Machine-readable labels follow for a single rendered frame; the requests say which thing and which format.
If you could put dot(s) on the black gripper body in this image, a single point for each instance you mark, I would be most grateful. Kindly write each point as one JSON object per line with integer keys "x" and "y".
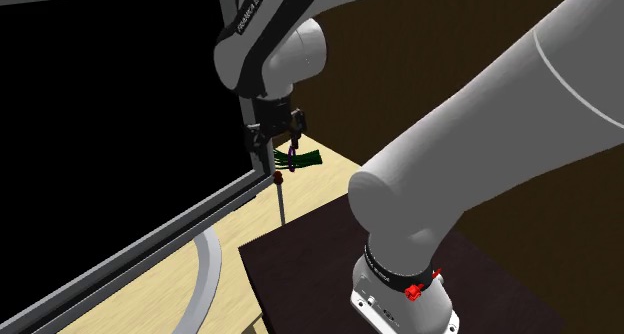
{"x": 274, "y": 117}

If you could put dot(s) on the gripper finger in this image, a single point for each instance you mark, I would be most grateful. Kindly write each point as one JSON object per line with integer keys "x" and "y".
{"x": 254, "y": 137}
{"x": 298, "y": 122}

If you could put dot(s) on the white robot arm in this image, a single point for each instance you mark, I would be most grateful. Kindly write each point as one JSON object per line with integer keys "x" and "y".
{"x": 487, "y": 143}

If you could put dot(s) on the dark green brush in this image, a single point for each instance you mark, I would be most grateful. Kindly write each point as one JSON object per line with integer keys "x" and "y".
{"x": 306, "y": 158}

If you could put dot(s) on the grey stick with red knob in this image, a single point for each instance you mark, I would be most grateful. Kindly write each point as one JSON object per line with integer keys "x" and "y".
{"x": 281, "y": 201}

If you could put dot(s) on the dark robot stand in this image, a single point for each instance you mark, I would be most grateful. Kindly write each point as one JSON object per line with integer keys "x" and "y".
{"x": 312, "y": 269}

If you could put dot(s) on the black monitor with grey frame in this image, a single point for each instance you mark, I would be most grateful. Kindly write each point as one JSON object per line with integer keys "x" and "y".
{"x": 112, "y": 128}

